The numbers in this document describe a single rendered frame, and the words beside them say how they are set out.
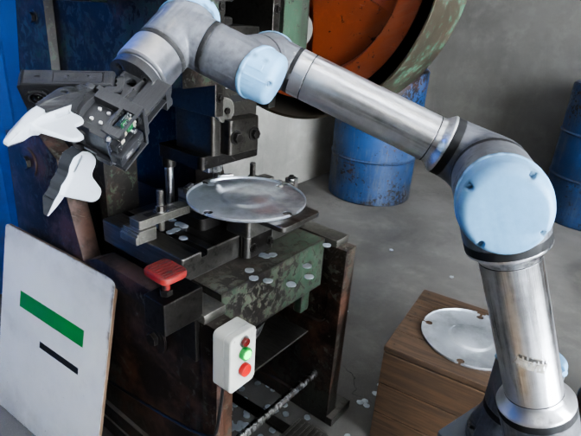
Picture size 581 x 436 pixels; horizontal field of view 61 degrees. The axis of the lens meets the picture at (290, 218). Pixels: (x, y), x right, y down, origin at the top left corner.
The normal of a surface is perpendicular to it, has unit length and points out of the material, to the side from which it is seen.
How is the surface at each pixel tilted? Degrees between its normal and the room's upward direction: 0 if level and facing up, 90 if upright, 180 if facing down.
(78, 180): 70
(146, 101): 39
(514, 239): 83
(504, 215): 83
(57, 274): 78
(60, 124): 19
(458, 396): 90
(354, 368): 0
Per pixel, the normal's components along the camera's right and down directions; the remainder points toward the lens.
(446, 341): 0.07, -0.91
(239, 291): 0.78, 0.29
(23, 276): -0.54, 0.10
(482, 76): -0.62, 0.28
